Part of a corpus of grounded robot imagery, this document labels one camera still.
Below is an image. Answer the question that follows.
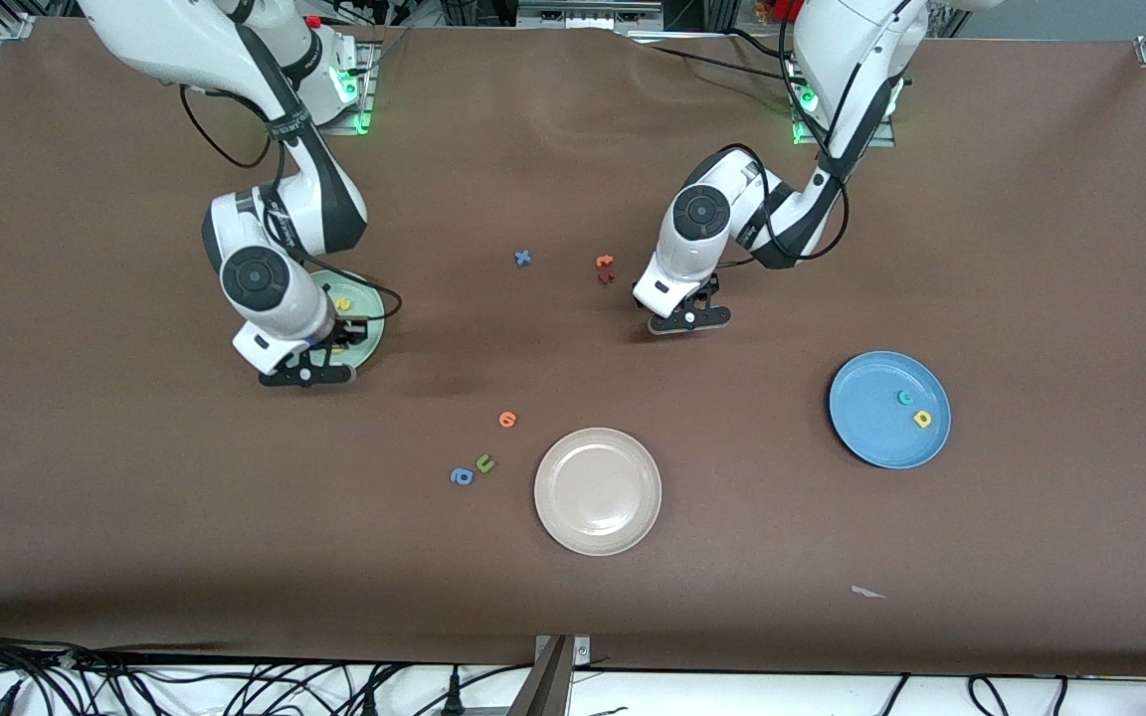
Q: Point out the grey metal equipment frame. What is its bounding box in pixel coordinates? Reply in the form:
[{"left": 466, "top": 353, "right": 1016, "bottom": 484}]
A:
[{"left": 516, "top": 0, "right": 666, "bottom": 33}]

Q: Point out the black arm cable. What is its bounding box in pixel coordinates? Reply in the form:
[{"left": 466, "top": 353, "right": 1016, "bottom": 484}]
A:
[
  {"left": 712, "top": 0, "right": 917, "bottom": 269},
  {"left": 178, "top": 85, "right": 403, "bottom": 324}
]

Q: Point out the beige plate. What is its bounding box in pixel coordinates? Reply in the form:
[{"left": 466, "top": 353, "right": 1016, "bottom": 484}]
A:
[{"left": 534, "top": 428, "right": 663, "bottom": 557}]

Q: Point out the green plate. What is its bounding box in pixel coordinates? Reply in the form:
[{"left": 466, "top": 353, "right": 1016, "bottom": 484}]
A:
[{"left": 304, "top": 269, "right": 387, "bottom": 374}]

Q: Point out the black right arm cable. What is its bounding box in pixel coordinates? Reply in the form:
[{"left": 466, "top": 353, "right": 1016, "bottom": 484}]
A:
[{"left": 178, "top": 85, "right": 403, "bottom": 324}]

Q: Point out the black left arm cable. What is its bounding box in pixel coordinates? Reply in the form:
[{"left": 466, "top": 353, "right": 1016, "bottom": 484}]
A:
[{"left": 712, "top": 0, "right": 917, "bottom": 269}]

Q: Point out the thin black table cable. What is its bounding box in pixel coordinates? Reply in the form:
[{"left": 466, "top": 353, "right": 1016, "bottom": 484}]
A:
[{"left": 648, "top": 28, "right": 803, "bottom": 105}]

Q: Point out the brown table cover mat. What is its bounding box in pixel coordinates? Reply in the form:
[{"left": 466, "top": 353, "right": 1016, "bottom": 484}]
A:
[{"left": 0, "top": 18, "right": 1146, "bottom": 677}]

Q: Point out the blue plate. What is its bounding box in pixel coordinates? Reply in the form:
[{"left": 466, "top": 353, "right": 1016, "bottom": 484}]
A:
[{"left": 829, "top": 350, "right": 952, "bottom": 470}]

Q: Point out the aluminium profile post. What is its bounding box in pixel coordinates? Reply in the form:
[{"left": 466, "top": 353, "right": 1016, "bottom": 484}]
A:
[{"left": 530, "top": 634, "right": 592, "bottom": 716}]

